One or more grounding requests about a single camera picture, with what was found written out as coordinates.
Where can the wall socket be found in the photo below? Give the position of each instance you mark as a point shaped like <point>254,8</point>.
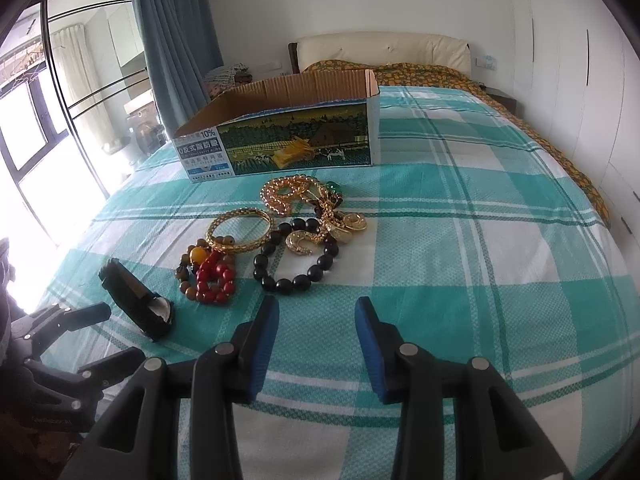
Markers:
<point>486,62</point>

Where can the crescent gold brooch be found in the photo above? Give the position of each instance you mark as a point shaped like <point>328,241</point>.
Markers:
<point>300,242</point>

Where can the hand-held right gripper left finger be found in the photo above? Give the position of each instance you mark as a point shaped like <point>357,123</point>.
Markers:
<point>262,350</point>

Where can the teal checked bed sheet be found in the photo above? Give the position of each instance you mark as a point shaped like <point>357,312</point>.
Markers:
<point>450,260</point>

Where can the printed cardboard box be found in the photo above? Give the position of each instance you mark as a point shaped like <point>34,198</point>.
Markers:
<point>300,145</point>

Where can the white wardrobe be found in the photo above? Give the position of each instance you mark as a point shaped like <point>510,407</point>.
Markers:
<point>575,60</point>

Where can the gold bangle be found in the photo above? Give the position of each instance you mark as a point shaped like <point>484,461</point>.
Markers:
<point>212,234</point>

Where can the black framed glass door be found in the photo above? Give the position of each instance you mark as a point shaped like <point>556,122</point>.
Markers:
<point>44,60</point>

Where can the cream padded headboard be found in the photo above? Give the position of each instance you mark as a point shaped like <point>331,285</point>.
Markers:
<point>375,47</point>

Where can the dark wooden nightstand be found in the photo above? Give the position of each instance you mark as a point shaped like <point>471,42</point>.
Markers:
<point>502,100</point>

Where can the white sheer curtain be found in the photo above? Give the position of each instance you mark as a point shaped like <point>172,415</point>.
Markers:
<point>75,85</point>

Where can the round gold brooch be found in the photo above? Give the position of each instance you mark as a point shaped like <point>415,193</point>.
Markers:
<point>352,222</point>

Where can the pile of clothes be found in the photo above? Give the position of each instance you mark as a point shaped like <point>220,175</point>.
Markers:
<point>225,80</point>

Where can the blue curtain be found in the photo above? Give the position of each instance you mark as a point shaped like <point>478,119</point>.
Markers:
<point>170,35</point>

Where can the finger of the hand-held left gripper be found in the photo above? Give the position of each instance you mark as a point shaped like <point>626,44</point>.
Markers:
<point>75,316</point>
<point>107,362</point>

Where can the small fan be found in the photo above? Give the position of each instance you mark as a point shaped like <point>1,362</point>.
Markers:
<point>145,132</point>

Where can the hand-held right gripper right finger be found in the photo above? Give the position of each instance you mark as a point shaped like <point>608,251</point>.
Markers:
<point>367,350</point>

